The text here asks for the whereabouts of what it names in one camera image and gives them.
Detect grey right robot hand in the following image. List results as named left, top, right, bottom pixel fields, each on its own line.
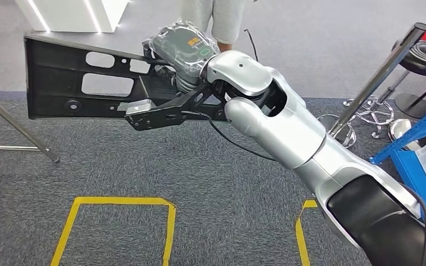
left=142, top=22, right=221, bottom=79

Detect black plastic panel part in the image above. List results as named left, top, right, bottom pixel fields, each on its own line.
left=23, top=32, right=229, bottom=122

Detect blue metal shelf rack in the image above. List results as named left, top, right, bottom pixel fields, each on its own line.
left=369, top=99, right=426, bottom=236

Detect white display plinth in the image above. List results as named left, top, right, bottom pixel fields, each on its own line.
left=14, top=0, right=131, bottom=34

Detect grey table with steel legs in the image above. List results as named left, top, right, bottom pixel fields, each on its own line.
left=0, top=64, right=61, bottom=164

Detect chrome stool base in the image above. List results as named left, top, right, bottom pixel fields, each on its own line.
left=341, top=94, right=395, bottom=140

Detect chrome round base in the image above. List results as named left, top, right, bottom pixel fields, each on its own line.
left=387, top=118, right=422, bottom=151

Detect black round floor stand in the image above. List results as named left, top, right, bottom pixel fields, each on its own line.
left=394, top=71, right=426, bottom=120

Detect thin black cable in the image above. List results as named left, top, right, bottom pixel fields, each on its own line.
left=244, top=28, right=260, bottom=62

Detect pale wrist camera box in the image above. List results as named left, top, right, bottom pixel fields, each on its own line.
left=125, top=99, right=153, bottom=115

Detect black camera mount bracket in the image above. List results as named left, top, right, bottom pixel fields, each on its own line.
left=124, top=84, right=232, bottom=132

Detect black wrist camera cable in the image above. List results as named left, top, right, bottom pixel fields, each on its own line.
left=181, top=110, right=278, bottom=162

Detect chrome stanchion post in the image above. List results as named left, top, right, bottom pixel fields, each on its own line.
left=317, top=22, right=426, bottom=150

